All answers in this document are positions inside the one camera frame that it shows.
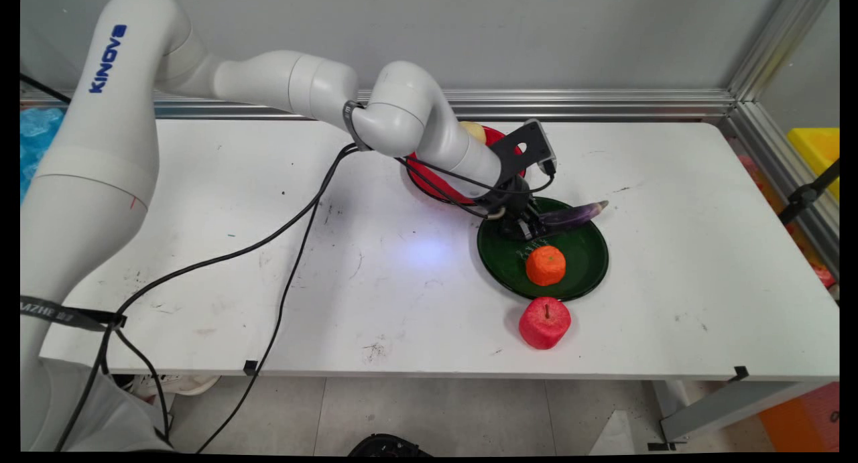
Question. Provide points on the yellow plastic box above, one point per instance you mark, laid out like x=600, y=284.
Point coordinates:
x=819, y=151

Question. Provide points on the angled aluminium frame rail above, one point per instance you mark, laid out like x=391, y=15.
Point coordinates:
x=771, y=54

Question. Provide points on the orange box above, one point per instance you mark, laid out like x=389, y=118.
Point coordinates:
x=804, y=419

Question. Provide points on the red round plate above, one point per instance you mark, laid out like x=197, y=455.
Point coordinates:
x=493, y=136

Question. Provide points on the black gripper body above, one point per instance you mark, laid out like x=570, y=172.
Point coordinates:
x=511, y=205

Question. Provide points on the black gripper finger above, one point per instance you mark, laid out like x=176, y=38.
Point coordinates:
x=531, y=227
x=543, y=216

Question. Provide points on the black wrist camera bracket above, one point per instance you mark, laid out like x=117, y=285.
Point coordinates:
x=526, y=148

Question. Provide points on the red apple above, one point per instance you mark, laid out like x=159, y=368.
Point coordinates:
x=544, y=323

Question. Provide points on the blue foam mat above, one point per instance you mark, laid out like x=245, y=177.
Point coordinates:
x=37, y=138

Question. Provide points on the long aluminium frame rail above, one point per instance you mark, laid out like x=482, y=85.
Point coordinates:
x=603, y=104

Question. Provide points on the orange tangerine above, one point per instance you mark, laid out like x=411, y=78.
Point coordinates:
x=545, y=266

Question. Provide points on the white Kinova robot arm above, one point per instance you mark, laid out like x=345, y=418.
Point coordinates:
x=100, y=148

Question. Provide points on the yellow potato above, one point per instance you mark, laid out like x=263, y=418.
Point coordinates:
x=474, y=132

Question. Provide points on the black camera stand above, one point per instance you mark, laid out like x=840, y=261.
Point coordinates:
x=801, y=198

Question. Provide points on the purple eggplant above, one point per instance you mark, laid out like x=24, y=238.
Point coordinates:
x=576, y=215

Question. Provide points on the dark green round plate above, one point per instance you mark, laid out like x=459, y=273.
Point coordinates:
x=583, y=262

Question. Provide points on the black round floor object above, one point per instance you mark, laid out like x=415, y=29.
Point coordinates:
x=389, y=446

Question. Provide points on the grey table leg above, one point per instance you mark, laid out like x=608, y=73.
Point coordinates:
x=724, y=409

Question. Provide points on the small black edge clip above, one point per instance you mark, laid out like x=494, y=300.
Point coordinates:
x=251, y=367
x=741, y=373

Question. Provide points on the small red object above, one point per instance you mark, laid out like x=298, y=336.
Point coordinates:
x=823, y=277

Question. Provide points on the white shoe under table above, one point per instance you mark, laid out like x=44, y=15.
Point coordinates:
x=184, y=384

